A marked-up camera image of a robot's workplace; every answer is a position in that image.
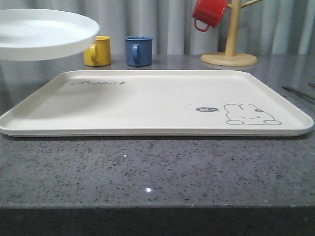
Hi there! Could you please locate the white round plate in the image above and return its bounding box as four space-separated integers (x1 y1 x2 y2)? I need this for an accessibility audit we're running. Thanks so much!
0 9 99 61

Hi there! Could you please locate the cream rabbit print tray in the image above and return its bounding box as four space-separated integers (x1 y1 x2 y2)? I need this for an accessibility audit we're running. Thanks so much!
0 70 314 137

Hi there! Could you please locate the blue enamel mug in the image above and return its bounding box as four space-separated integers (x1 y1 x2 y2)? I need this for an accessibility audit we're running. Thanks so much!
125 36 153 67

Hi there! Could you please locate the yellow enamel mug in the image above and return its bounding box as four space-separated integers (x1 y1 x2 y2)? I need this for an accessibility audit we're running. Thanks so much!
83 35 111 67

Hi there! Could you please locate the wooden mug tree stand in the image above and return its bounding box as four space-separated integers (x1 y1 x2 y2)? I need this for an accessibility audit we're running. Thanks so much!
200 0 261 66

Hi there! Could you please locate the red enamel mug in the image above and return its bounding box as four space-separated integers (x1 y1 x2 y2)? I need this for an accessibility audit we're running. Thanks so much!
192 0 228 32

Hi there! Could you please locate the grey pleated curtain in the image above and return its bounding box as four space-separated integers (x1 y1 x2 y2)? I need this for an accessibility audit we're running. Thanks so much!
0 0 315 56

